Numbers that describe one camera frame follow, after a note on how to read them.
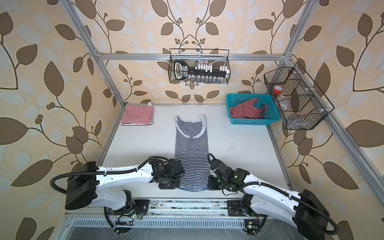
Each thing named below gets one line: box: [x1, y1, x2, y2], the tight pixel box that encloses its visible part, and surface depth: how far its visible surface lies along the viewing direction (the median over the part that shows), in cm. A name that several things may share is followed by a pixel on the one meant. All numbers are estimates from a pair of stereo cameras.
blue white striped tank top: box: [174, 115, 210, 192], surface depth 95 cm
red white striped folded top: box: [119, 102, 155, 126], surface depth 111 cm
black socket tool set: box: [173, 60, 230, 84], surface depth 86 cm
